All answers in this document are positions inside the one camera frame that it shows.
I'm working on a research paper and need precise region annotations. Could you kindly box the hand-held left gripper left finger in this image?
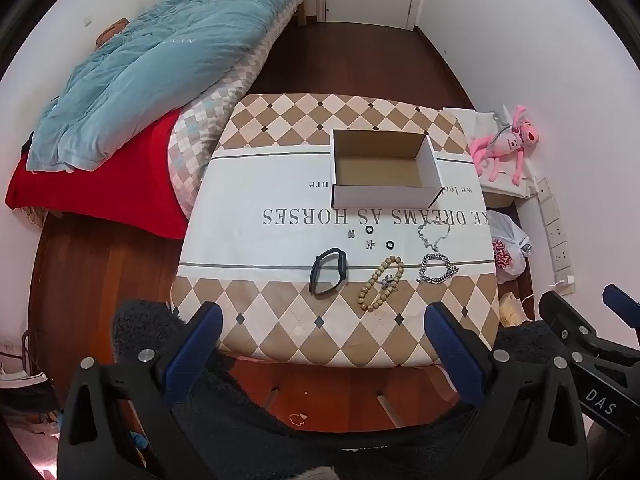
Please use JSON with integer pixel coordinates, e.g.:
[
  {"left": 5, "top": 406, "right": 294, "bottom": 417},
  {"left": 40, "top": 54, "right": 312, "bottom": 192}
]
[{"left": 57, "top": 301, "right": 224, "bottom": 480}]

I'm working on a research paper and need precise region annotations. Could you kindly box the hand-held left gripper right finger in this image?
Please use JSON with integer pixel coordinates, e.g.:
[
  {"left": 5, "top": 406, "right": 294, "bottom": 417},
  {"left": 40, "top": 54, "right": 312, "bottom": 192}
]
[{"left": 424, "top": 301, "right": 588, "bottom": 480}]

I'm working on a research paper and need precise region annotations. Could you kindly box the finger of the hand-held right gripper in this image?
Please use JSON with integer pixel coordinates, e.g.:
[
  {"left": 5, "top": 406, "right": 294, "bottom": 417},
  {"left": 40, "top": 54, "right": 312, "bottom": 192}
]
[
  {"left": 602, "top": 284, "right": 640, "bottom": 333},
  {"left": 539, "top": 291, "right": 608, "bottom": 356}
]

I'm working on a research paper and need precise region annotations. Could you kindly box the silver chain bracelet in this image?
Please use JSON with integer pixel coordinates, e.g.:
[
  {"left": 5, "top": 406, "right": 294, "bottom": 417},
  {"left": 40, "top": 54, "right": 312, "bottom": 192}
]
[{"left": 416, "top": 254, "right": 459, "bottom": 285}]

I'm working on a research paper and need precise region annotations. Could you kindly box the wooden bead bracelet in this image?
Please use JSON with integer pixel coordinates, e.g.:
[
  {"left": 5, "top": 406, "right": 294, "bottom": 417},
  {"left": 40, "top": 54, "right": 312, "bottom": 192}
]
[{"left": 357, "top": 256, "right": 405, "bottom": 312}]

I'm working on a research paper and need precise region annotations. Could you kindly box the thin silver necklace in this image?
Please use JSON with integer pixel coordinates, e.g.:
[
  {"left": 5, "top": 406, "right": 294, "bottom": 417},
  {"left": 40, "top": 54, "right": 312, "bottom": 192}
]
[{"left": 417, "top": 221, "right": 451, "bottom": 252}]

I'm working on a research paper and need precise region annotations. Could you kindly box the black wristband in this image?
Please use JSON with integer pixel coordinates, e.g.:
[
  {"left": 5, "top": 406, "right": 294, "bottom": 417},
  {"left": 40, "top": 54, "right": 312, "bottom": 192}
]
[{"left": 309, "top": 248, "right": 349, "bottom": 297}]

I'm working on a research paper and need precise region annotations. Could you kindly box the white cardboard box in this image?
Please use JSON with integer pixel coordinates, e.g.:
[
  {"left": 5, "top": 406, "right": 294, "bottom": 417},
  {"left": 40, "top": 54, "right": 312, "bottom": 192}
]
[{"left": 331, "top": 129, "right": 445, "bottom": 209}]

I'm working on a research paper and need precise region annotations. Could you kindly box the pale yellow packet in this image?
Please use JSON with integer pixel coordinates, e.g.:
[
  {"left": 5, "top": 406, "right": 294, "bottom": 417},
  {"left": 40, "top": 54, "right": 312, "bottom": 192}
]
[{"left": 499, "top": 292, "right": 525, "bottom": 331}]

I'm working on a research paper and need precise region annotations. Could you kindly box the white plastic bag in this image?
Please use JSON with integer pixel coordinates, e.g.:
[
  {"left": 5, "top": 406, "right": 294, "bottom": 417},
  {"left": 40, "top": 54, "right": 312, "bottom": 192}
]
[{"left": 487, "top": 210, "right": 531, "bottom": 283}]

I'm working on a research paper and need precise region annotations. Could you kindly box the red blanket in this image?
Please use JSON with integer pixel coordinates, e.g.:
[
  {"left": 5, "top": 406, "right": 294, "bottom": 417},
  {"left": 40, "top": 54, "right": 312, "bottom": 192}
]
[{"left": 5, "top": 109, "right": 190, "bottom": 240}]

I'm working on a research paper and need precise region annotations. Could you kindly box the pink plush toy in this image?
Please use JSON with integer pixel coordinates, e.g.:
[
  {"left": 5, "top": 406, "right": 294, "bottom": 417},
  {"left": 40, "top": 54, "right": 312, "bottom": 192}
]
[{"left": 467, "top": 105, "right": 541, "bottom": 183}]

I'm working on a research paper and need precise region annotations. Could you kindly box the checked bed sheet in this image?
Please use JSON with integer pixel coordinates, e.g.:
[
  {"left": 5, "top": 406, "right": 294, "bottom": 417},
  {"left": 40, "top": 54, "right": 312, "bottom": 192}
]
[{"left": 167, "top": 0, "right": 311, "bottom": 221}]

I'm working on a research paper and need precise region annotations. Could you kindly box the light blue duvet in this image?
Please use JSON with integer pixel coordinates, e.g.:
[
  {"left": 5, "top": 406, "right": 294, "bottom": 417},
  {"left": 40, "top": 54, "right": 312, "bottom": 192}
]
[{"left": 26, "top": 0, "right": 321, "bottom": 173}]

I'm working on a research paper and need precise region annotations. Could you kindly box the brown headboard piece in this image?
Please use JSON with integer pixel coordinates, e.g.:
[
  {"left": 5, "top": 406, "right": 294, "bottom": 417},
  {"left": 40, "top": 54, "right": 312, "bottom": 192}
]
[{"left": 95, "top": 19, "right": 130, "bottom": 48}]

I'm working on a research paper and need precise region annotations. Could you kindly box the white wall socket panel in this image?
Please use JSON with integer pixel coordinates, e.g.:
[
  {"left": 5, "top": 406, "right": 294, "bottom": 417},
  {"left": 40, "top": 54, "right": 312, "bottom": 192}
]
[{"left": 534, "top": 177, "right": 576, "bottom": 296}]

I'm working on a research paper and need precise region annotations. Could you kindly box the wooden bed post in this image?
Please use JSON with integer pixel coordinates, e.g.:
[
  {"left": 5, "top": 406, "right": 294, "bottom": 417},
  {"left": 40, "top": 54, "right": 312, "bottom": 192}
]
[{"left": 295, "top": 0, "right": 321, "bottom": 26}]

